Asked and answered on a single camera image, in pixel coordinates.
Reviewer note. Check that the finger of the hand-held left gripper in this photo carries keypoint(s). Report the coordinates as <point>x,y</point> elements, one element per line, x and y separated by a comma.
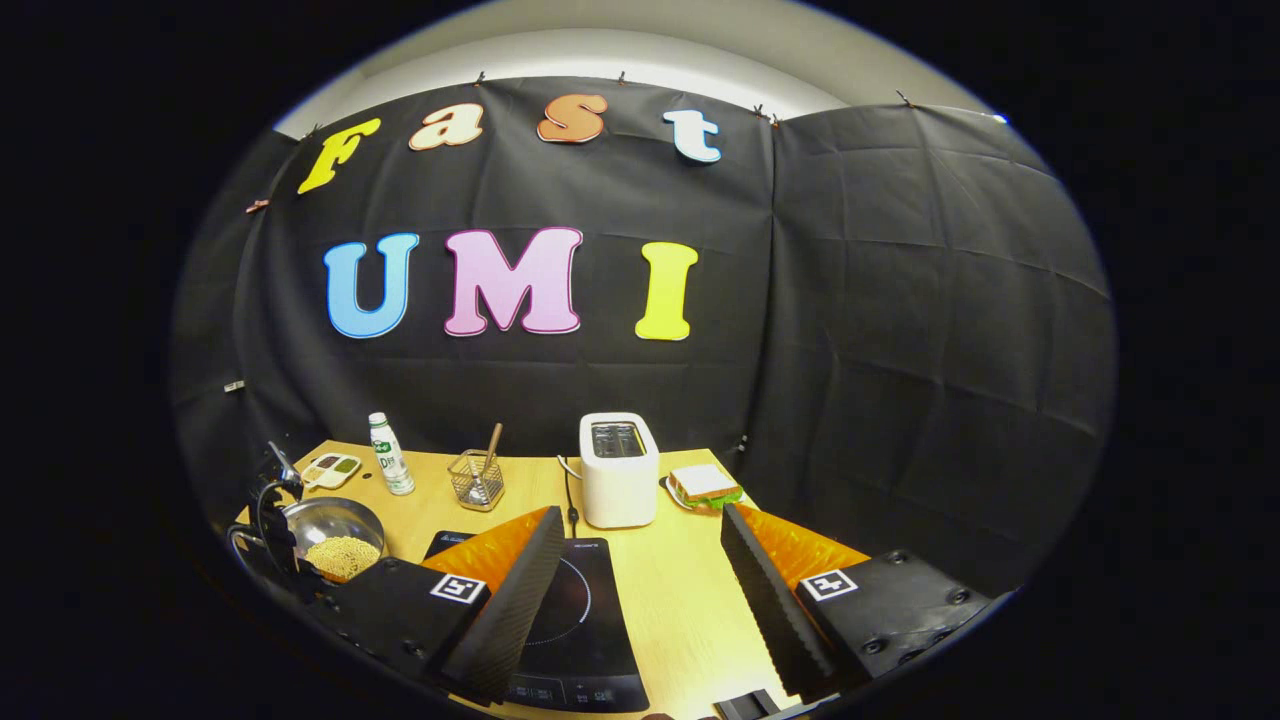
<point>280,540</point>

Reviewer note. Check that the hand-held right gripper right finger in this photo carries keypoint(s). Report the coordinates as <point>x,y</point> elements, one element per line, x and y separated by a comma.
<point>765,600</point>

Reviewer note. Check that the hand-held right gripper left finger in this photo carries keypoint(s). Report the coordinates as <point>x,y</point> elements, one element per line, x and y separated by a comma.
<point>520,610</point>

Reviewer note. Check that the steel pot with beans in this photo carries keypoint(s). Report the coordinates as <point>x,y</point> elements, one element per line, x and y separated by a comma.
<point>335,530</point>

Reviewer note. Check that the black induction cooktop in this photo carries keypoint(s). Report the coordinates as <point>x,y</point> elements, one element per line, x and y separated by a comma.
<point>600,640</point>

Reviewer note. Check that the divided dish of beans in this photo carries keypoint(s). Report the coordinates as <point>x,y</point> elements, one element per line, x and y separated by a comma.
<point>332,470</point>

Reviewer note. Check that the sandwich with lettuce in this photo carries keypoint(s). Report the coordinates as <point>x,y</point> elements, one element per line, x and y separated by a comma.
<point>703,483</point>

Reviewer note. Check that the white drink bottle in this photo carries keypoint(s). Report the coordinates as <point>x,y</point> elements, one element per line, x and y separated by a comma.
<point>392,460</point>

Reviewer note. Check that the white toaster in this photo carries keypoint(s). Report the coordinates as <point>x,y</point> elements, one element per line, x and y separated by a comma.
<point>620,490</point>

